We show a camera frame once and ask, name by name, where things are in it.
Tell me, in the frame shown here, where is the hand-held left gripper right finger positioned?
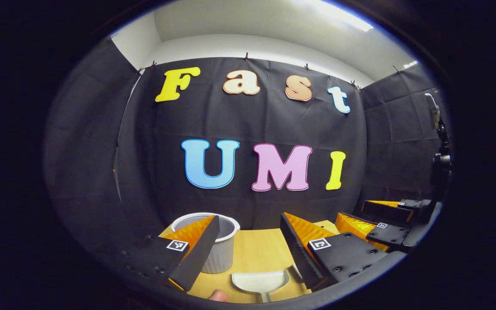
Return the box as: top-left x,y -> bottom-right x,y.
279,212 -> 390,290

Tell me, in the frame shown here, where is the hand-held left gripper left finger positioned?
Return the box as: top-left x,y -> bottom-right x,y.
119,215 -> 221,293

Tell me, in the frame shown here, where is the grey garbage bin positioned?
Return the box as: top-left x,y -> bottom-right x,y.
170,212 -> 241,274

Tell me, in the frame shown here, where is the white dustpan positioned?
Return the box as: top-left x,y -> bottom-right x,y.
231,270 -> 291,304

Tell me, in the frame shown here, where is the wooden desktop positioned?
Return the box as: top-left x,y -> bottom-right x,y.
158,220 -> 343,304

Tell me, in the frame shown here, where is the row of black cloth clips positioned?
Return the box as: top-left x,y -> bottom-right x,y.
134,52 -> 403,93

